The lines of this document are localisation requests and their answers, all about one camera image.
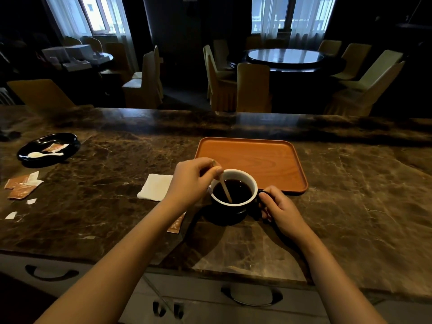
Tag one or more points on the white cardboard box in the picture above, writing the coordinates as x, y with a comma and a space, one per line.
77, 65
72, 52

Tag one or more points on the person's right forearm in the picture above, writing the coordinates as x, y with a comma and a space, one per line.
334, 283

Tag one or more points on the brown sugar packet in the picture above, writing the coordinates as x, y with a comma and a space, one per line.
177, 226

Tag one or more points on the person's right hand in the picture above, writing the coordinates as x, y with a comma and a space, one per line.
283, 212

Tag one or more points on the window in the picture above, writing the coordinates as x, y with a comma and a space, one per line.
96, 13
287, 13

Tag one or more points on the person's left forearm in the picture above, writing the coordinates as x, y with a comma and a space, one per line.
114, 269

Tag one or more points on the black cup with white inside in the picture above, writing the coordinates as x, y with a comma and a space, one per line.
229, 212

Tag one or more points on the black coffee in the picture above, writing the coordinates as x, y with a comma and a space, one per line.
241, 192

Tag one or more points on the person's left hand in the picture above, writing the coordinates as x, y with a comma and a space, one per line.
187, 185

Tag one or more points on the orange wooden tray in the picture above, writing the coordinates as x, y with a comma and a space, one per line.
256, 161

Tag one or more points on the person's right thumb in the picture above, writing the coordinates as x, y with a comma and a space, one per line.
268, 197

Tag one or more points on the white drawer front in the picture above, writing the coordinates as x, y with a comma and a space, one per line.
297, 300
20, 269

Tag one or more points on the white paper scrap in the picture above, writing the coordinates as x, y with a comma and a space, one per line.
31, 201
10, 215

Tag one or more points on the torn brown packet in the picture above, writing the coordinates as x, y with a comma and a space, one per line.
55, 147
18, 181
22, 191

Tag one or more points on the person's left thumb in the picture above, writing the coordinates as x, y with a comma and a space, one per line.
213, 173

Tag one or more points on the white sheer curtain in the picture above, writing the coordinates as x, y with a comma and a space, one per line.
308, 20
119, 33

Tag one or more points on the white spoon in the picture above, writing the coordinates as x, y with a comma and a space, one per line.
40, 154

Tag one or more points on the white paper napkin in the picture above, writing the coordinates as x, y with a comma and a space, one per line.
154, 187

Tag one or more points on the wooden stir stick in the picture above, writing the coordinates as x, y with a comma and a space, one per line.
225, 188

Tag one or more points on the round dark dining table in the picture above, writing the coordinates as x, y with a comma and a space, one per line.
285, 57

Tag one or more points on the yellow covered chair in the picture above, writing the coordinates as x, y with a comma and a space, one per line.
221, 89
330, 47
116, 59
40, 92
253, 87
354, 60
145, 84
361, 99
210, 59
157, 64

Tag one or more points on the black saucer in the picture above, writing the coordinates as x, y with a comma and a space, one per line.
32, 145

